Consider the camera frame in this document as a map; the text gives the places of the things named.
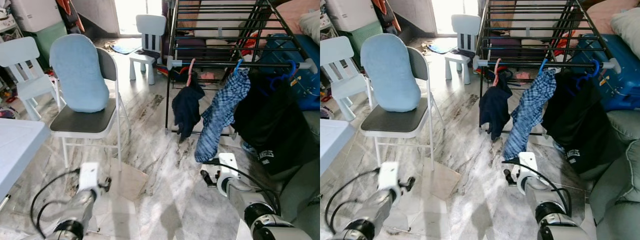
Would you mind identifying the pink fabric sheet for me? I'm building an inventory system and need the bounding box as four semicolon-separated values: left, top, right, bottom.
260;0;321;36
585;0;640;36

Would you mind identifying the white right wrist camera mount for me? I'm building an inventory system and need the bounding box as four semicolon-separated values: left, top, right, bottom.
515;151;541;197
216;152;242;197

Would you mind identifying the blue plaid garment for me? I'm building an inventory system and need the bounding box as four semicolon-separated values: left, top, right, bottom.
193;67;251;164
501;67;558;162

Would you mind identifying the grey green leather sofa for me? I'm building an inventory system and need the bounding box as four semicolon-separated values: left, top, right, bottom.
277;110;321;240
587;110;640;240

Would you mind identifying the grey folding chair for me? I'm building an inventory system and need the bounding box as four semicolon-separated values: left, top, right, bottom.
48;46;132;171
360;46;446;171

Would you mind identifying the pink clothes hanger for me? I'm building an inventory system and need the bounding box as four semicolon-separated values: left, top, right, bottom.
492;58;503;87
185;58;197;88

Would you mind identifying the black garment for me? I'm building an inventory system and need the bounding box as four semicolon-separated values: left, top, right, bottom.
541;70;614;175
232;70;313;176

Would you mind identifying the white folding table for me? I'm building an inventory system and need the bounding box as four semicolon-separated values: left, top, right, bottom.
320;118;357;176
0;118;51;201

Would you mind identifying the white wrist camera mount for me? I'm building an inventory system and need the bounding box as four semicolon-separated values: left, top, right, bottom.
216;152;242;197
77;162;104;195
378;161;404;195
515;151;541;197

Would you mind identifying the blue suitcase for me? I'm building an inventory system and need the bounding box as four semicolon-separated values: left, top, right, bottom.
570;33;640;112
257;33;321;112

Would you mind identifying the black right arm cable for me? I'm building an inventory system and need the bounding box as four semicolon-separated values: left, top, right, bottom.
502;158;573;216
201;158;282;216

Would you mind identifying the grey pillow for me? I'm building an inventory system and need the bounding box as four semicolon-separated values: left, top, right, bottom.
610;7;640;61
298;10;321;47

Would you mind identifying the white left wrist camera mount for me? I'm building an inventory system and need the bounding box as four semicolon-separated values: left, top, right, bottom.
378;161;404;195
77;162;104;195

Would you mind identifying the blue floor mat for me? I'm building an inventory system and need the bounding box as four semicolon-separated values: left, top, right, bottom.
111;43;144;55
427;42;459;55

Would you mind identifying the light blue cushion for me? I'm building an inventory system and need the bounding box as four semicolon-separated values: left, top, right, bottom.
49;33;111;114
360;33;422;114

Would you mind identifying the navy blue garment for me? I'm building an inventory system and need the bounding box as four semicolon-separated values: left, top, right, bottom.
478;80;514;142
171;81;206;142

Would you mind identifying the green plastic basket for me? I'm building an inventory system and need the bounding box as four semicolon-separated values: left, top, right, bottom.
34;21;69;68
350;21;384;67

